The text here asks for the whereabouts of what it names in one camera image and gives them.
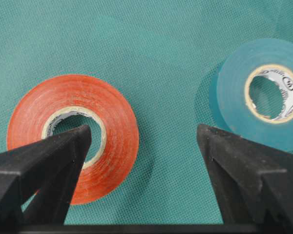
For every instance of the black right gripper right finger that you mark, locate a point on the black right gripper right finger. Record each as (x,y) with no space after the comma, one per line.
(253,183)

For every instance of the teal tape roll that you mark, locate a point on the teal tape roll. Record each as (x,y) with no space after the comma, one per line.
(231,104)

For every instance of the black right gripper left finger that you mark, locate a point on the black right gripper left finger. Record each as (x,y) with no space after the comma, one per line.
(38,180)

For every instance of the red tape roll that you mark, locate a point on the red tape roll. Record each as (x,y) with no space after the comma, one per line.
(50,102)

